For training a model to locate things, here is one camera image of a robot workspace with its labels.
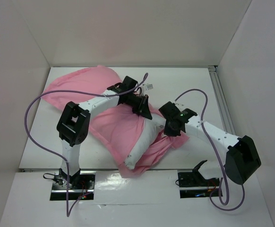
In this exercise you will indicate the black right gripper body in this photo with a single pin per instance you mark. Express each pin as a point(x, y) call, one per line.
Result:
point(169, 131)

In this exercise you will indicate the white pillow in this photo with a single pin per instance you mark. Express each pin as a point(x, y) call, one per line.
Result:
point(149, 133)

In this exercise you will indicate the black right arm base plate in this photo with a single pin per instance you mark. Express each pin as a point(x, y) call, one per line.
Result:
point(194, 185)

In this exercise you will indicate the aluminium table edge rail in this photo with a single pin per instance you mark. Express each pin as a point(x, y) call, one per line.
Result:
point(97, 169)

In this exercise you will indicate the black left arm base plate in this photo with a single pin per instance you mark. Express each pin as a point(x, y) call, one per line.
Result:
point(84, 188)

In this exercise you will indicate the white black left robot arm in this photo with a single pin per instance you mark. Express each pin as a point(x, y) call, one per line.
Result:
point(74, 122)

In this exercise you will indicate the pink fabric pillowcase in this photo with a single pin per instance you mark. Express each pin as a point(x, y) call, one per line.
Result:
point(117, 128)

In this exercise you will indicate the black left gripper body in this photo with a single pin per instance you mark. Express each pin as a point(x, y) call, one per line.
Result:
point(135, 102)

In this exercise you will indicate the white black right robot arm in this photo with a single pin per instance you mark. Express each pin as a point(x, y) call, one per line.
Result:
point(239, 156)

